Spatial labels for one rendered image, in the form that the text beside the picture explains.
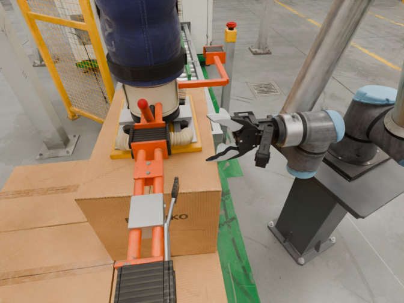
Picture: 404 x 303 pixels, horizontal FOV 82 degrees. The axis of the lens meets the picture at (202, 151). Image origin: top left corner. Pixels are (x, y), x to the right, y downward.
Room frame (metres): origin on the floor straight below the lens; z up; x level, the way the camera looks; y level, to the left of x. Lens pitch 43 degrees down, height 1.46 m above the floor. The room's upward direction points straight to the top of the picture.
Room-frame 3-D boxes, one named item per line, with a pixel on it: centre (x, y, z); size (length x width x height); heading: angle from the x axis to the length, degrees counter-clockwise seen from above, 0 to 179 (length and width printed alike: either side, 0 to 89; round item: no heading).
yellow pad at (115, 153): (0.69, 0.26, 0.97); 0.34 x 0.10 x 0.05; 8
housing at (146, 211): (0.24, 0.10, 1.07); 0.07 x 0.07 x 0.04; 8
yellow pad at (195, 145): (0.72, 0.07, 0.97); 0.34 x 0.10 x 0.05; 8
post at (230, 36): (1.68, -0.19, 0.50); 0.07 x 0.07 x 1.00; 8
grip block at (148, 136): (0.46, 0.13, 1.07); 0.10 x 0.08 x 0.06; 98
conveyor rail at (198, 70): (2.24, 0.06, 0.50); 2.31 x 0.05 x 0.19; 8
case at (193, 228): (0.68, 0.17, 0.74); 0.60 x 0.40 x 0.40; 4
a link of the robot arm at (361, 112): (0.76, -0.65, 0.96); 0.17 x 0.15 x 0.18; 13
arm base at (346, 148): (0.77, -0.65, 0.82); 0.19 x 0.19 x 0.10
